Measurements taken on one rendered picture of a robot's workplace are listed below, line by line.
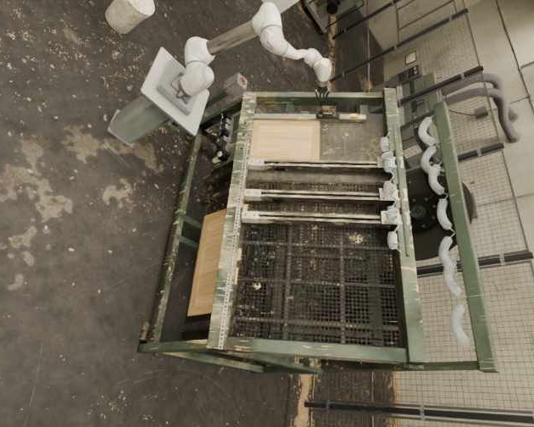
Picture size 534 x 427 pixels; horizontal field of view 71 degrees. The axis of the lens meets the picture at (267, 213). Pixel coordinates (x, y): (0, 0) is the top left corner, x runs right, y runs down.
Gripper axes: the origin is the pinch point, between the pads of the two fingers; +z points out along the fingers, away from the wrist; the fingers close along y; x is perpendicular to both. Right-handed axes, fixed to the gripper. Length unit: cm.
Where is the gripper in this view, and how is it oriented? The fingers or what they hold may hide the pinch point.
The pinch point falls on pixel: (321, 102)
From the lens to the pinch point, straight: 326.3
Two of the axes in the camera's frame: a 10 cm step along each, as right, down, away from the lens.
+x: -0.8, 8.8, -4.7
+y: -9.9, -0.4, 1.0
